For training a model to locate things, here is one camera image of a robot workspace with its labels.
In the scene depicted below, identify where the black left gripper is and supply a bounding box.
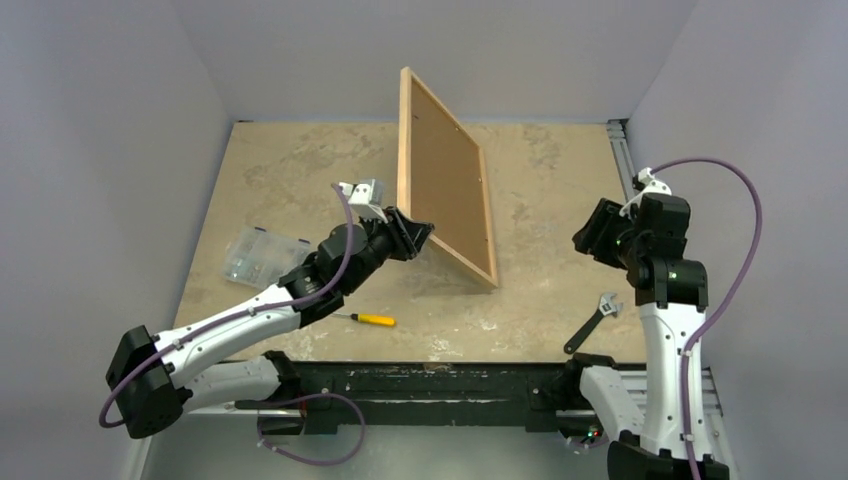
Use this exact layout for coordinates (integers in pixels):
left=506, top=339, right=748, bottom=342
left=342, top=208, right=433, bottom=296

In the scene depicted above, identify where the wooden picture frame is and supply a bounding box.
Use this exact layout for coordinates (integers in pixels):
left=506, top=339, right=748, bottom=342
left=396, top=67, right=499, bottom=292

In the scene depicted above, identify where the yellow handled screwdriver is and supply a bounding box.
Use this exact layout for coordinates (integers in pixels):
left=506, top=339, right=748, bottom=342
left=333, top=313, right=396, bottom=328

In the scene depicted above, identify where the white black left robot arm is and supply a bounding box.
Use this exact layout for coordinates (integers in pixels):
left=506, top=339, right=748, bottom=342
left=98, top=206, right=435, bottom=439

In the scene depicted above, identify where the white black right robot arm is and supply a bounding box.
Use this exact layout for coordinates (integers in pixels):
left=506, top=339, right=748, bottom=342
left=561, top=193, right=730, bottom=479

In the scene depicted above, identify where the clear plastic screw box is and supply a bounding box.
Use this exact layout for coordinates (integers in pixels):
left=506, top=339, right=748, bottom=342
left=220, top=226, right=312, bottom=290

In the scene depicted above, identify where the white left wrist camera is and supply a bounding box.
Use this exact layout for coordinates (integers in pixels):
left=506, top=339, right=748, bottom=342
left=339, top=178, right=387, bottom=223

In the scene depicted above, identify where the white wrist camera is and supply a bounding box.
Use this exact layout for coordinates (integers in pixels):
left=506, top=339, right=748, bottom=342
left=619, top=167, right=672, bottom=220
left=339, top=178, right=387, bottom=223

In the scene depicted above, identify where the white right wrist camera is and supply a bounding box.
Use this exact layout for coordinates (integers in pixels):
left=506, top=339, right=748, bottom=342
left=619, top=167, right=672, bottom=220

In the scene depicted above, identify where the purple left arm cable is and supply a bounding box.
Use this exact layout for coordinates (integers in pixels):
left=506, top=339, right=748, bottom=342
left=98, top=184, right=356, bottom=429

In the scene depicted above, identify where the aluminium side rail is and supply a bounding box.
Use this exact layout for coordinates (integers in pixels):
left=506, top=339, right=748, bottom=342
left=606, top=120, right=636, bottom=201

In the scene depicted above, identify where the aluminium front rail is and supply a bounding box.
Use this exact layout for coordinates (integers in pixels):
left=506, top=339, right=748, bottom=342
left=620, top=369, right=723, bottom=415

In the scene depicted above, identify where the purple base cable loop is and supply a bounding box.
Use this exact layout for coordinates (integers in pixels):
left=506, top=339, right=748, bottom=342
left=256, top=392, right=367, bottom=467

